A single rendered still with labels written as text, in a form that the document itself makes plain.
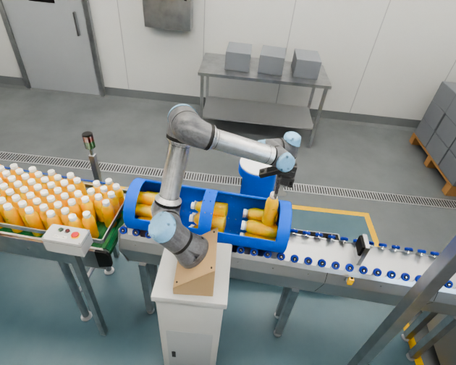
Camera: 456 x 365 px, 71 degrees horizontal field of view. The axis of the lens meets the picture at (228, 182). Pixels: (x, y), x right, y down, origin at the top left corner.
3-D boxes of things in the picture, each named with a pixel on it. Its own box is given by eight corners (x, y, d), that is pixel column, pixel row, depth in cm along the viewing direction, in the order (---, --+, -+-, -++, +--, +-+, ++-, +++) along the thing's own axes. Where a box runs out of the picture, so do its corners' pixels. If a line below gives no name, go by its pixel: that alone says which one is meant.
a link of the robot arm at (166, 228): (170, 258, 127) (145, 241, 120) (166, 238, 138) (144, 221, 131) (192, 240, 126) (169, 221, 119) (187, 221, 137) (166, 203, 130)
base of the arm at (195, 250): (203, 266, 127) (187, 253, 122) (176, 270, 136) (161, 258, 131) (212, 235, 137) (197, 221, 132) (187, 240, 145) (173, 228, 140)
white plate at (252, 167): (273, 151, 239) (273, 152, 240) (237, 151, 235) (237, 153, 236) (282, 174, 219) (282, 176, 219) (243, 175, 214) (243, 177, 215)
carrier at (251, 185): (257, 228, 297) (227, 230, 293) (273, 152, 240) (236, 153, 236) (263, 253, 276) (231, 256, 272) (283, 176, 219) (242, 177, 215)
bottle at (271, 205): (259, 219, 173) (265, 191, 163) (271, 218, 175) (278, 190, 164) (263, 227, 168) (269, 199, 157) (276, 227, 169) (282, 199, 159)
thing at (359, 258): (360, 266, 179) (370, 248, 169) (353, 264, 179) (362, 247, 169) (357, 251, 187) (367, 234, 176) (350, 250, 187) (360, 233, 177)
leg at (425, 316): (410, 342, 242) (454, 300, 201) (402, 341, 242) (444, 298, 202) (407, 334, 247) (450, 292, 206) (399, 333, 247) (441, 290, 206)
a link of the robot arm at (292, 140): (280, 130, 139) (297, 129, 141) (276, 150, 146) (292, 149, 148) (286, 140, 133) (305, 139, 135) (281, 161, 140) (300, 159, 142)
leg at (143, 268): (153, 314, 243) (145, 266, 202) (145, 313, 243) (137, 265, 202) (155, 307, 247) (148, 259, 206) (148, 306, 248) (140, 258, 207)
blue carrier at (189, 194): (281, 263, 174) (292, 230, 155) (127, 237, 179) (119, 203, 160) (282, 224, 195) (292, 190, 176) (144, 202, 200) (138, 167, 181)
